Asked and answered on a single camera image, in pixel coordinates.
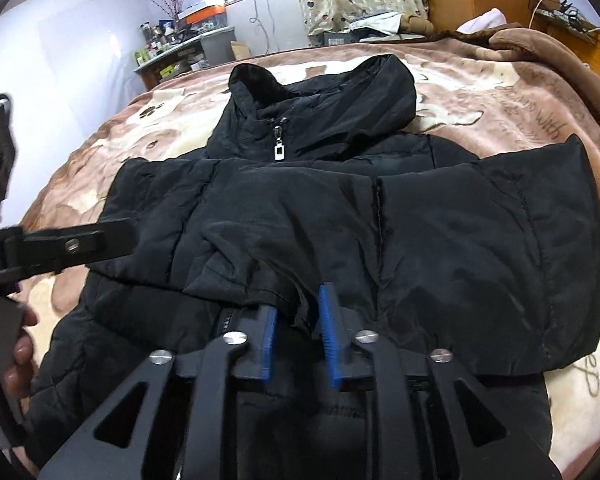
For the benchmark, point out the dark wooden shelf desk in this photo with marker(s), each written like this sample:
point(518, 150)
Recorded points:
point(206, 50)

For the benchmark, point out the black puffer jacket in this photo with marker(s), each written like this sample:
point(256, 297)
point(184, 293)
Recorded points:
point(496, 259)

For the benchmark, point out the wooden headboard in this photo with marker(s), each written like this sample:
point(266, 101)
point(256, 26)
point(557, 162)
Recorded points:
point(563, 21)

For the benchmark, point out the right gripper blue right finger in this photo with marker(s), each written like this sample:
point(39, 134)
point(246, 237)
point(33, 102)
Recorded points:
point(427, 417)

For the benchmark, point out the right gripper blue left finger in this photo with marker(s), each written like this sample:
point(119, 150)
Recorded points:
point(174, 417)

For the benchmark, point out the brown bear print blanket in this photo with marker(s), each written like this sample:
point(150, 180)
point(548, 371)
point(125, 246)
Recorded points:
point(512, 90)

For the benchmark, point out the orange grey storage box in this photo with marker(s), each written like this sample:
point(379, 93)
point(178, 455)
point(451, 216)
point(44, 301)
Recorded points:
point(204, 17)

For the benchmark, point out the black box with papers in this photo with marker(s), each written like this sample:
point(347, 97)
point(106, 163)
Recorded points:
point(376, 28)

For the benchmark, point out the brown teddy bear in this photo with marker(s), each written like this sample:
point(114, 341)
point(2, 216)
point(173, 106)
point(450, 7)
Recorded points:
point(416, 25)

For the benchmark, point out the person's left hand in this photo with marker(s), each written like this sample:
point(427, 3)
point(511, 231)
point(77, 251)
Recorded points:
point(19, 377)

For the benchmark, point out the white pillow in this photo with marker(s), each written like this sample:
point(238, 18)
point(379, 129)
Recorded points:
point(489, 19)

